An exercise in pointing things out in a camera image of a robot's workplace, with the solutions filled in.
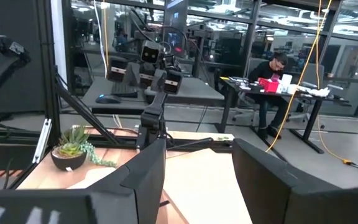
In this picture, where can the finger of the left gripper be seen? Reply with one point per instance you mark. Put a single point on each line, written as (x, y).
(159, 81)
(133, 76)

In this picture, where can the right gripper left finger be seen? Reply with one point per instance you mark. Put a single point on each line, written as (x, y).
(141, 186)

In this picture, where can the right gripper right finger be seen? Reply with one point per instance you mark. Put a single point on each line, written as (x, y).
(259, 186)

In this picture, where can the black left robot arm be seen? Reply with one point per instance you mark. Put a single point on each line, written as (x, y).
(154, 115)

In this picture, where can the black keyboard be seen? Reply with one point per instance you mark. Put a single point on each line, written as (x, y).
(124, 90)

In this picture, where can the black computer mouse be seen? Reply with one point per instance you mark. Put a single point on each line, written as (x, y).
(107, 99)

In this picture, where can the grey office desk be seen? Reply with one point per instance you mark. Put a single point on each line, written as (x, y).
(197, 90)

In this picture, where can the dark desk with black legs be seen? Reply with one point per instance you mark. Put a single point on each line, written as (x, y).
(225, 109)

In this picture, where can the potted succulent plant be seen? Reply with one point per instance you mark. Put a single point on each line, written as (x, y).
(70, 155)

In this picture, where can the grey office chair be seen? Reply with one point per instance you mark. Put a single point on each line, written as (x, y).
(314, 74)
(253, 65)

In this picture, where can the red box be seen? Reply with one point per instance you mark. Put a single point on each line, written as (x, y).
(268, 85)

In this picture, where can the person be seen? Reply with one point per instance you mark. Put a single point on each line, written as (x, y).
(266, 71)

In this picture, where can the white crumpled cloth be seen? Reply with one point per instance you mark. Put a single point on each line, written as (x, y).
(319, 92)

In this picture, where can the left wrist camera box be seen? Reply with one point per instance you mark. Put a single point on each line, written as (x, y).
(150, 53)

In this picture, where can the silver aluminium bracket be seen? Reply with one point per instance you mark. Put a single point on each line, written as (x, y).
(42, 140)

